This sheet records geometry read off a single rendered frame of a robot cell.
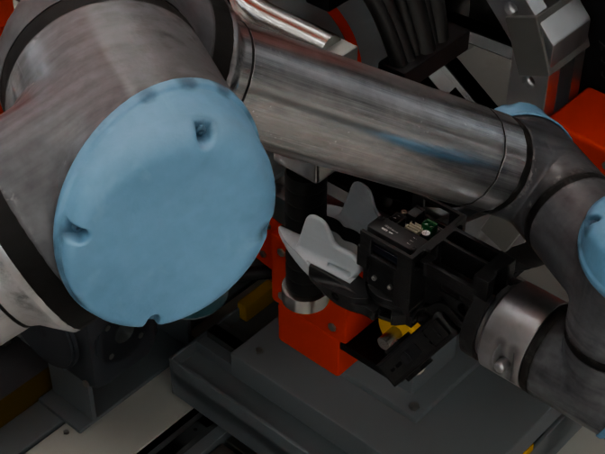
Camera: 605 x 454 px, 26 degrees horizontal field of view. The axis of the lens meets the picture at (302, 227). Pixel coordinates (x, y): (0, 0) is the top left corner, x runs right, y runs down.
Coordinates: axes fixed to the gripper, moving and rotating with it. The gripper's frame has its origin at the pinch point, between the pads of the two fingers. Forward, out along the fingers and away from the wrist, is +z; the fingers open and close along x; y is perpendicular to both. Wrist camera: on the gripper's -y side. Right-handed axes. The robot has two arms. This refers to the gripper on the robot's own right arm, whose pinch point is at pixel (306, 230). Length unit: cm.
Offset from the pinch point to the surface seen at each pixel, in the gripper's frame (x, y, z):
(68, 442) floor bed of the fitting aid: -7, -75, 52
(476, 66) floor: -138, -83, 72
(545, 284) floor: -90, -83, 23
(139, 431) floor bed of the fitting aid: -15, -75, 46
